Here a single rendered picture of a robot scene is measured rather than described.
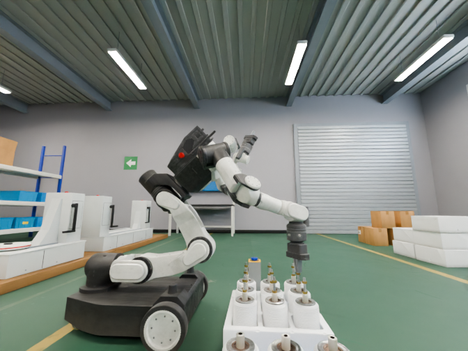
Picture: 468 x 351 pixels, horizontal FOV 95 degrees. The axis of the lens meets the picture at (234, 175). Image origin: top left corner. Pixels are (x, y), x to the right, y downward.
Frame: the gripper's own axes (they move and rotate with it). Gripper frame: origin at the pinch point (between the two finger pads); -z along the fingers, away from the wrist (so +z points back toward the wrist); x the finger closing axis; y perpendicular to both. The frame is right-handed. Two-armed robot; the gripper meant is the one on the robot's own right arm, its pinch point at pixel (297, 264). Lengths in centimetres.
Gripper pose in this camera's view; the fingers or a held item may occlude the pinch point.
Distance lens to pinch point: 109.0
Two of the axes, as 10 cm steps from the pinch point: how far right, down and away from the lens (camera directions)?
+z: 0.0, -9.9, 1.6
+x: -4.7, 1.4, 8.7
